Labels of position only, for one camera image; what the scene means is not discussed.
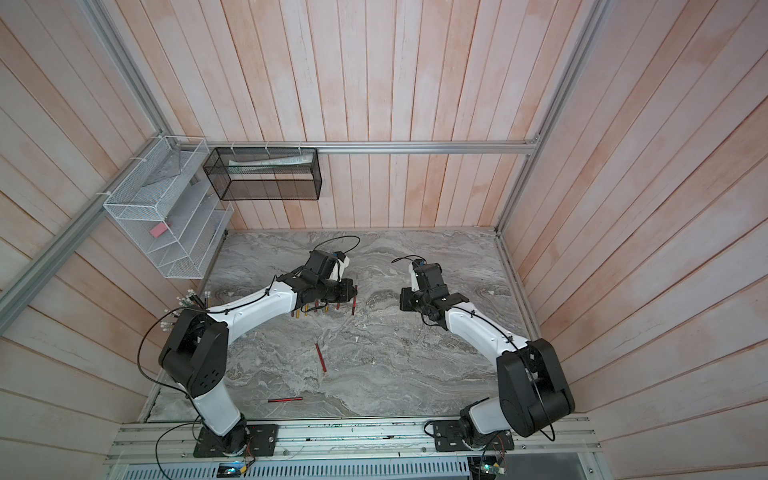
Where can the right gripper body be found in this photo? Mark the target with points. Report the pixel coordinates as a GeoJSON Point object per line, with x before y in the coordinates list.
{"type": "Point", "coordinates": [415, 301]}

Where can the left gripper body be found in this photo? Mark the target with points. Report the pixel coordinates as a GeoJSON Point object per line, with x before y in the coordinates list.
{"type": "Point", "coordinates": [334, 291]}

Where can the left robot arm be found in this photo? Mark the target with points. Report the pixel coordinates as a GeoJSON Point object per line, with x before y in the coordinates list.
{"type": "Point", "coordinates": [196, 351]}

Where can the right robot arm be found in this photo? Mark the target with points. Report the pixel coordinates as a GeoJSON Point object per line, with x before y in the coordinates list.
{"type": "Point", "coordinates": [533, 392]}

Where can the bundle of pencils in cup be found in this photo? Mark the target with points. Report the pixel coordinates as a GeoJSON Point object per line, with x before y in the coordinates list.
{"type": "Point", "coordinates": [192, 300]}

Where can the papers in black basket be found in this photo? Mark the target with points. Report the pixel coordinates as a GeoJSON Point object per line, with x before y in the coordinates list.
{"type": "Point", "coordinates": [274, 165]}

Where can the pink eraser block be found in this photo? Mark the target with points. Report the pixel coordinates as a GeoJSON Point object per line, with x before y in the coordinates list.
{"type": "Point", "coordinates": [159, 229]}

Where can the black wire mesh basket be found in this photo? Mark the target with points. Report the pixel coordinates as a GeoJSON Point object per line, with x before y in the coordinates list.
{"type": "Point", "coordinates": [255, 187]}

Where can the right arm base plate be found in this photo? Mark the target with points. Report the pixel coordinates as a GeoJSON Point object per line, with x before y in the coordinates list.
{"type": "Point", "coordinates": [458, 435]}

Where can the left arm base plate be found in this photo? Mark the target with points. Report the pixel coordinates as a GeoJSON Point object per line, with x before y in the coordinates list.
{"type": "Point", "coordinates": [264, 439]}

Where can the white wire mesh shelf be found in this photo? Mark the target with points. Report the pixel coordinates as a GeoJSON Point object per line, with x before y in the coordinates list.
{"type": "Point", "coordinates": [165, 184]}

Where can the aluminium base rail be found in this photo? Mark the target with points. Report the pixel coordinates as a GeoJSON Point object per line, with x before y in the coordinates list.
{"type": "Point", "coordinates": [144, 443]}

